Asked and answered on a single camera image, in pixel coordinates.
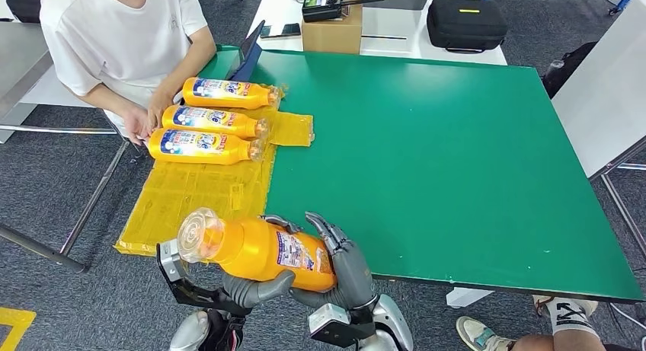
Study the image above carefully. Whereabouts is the grey desk with metal frame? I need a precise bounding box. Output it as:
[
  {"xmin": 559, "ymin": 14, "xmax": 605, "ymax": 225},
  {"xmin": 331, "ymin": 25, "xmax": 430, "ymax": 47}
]
[{"xmin": 0, "ymin": 21, "xmax": 133, "ymax": 275}]

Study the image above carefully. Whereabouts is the person's right hand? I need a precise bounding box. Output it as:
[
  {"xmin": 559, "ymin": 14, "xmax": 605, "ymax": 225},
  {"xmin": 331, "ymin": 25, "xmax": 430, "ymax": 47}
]
[{"xmin": 120, "ymin": 104, "xmax": 152, "ymax": 147}]

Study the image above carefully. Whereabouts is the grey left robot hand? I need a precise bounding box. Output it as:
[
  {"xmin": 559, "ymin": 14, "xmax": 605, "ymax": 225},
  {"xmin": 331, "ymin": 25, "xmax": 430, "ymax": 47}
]
[{"xmin": 222, "ymin": 215, "xmax": 304, "ymax": 309}]

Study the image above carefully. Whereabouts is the black carrying case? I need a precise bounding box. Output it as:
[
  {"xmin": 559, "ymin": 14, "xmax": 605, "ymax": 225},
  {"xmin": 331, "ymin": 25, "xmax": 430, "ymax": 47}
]
[
  {"xmin": 5, "ymin": 0, "xmax": 52, "ymax": 24},
  {"xmin": 426, "ymin": 0, "xmax": 509, "ymax": 55}
]

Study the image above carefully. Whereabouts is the tablet in blue case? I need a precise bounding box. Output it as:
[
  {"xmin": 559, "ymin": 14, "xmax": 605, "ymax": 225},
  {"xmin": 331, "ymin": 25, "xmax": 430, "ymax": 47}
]
[{"xmin": 224, "ymin": 19, "xmax": 267, "ymax": 83}]

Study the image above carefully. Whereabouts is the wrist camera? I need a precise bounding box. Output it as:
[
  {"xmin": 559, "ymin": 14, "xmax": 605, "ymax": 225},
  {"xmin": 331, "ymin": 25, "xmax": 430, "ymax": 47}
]
[
  {"xmin": 155, "ymin": 239, "xmax": 251, "ymax": 317},
  {"xmin": 308, "ymin": 303, "xmax": 377, "ymax": 349}
]

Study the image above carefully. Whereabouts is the black backpack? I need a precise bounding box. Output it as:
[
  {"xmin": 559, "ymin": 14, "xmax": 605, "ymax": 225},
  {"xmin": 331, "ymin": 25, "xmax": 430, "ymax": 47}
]
[{"xmin": 541, "ymin": 42, "xmax": 599, "ymax": 100}]

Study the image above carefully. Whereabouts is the person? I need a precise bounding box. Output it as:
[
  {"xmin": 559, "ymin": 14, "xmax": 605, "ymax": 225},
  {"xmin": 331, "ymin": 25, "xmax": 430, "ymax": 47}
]
[
  {"xmin": 39, "ymin": 0, "xmax": 218, "ymax": 147},
  {"xmin": 456, "ymin": 295, "xmax": 606, "ymax": 351}
]

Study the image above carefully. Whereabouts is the white desk with metal frame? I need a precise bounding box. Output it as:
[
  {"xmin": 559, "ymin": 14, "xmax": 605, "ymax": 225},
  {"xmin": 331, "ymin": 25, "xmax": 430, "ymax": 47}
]
[{"xmin": 551, "ymin": 0, "xmax": 646, "ymax": 261}]

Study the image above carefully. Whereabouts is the yellow taped cardboard sheet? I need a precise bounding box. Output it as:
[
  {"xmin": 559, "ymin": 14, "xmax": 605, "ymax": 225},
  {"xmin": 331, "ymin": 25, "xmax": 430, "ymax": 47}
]
[{"xmin": 113, "ymin": 84, "xmax": 315, "ymax": 258}]

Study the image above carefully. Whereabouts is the person's left hand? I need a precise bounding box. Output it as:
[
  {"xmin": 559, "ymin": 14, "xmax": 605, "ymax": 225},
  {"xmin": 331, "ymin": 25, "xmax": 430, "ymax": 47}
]
[{"xmin": 146, "ymin": 90, "xmax": 175, "ymax": 136}]

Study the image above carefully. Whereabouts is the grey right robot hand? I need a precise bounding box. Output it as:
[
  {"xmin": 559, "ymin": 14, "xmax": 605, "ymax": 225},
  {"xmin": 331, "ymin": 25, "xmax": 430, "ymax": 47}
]
[{"xmin": 289, "ymin": 211, "xmax": 379, "ymax": 311}]

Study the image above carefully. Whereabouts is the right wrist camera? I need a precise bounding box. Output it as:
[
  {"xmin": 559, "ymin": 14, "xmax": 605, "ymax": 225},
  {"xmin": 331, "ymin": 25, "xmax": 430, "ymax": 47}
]
[{"xmin": 308, "ymin": 303, "xmax": 377, "ymax": 349}]

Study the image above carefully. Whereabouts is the brown cardboard box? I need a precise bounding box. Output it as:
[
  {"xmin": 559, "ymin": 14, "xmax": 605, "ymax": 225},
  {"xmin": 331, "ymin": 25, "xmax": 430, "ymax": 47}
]
[{"xmin": 302, "ymin": 0, "xmax": 363, "ymax": 55}]

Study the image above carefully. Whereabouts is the black remote controller with antennas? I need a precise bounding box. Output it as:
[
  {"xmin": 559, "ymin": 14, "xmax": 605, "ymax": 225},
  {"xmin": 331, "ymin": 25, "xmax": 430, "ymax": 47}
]
[{"xmin": 302, "ymin": 0, "xmax": 385, "ymax": 24}]

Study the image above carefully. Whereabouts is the white table foot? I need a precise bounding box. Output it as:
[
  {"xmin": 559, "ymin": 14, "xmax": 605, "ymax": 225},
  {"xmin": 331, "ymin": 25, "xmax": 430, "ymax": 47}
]
[{"xmin": 446, "ymin": 287, "xmax": 494, "ymax": 309}]

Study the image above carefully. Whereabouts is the orange detergent bottle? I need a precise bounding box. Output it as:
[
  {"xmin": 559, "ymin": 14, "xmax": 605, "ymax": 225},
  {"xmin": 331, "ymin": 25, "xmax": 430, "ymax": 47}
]
[
  {"xmin": 181, "ymin": 76, "xmax": 283, "ymax": 110},
  {"xmin": 176, "ymin": 207, "xmax": 338, "ymax": 293},
  {"xmin": 147, "ymin": 127, "xmax": 264, "ymax": 166},
  {"xmin": 161, "ymin": 104, "xmax": 271, "ymax": 140}
]

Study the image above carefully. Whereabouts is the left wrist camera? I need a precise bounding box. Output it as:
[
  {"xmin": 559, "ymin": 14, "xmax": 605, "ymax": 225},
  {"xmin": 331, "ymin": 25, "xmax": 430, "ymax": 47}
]
[{"xmin": 155, "ymin": 239, "xmax": 251, "ymax": 317}]

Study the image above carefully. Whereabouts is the white table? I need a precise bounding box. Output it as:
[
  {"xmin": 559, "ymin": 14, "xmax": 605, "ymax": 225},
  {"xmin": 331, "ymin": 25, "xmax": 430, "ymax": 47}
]
[{"xmin": 248, "ymin": 0, "xmax": 507, "ymax": 66}]

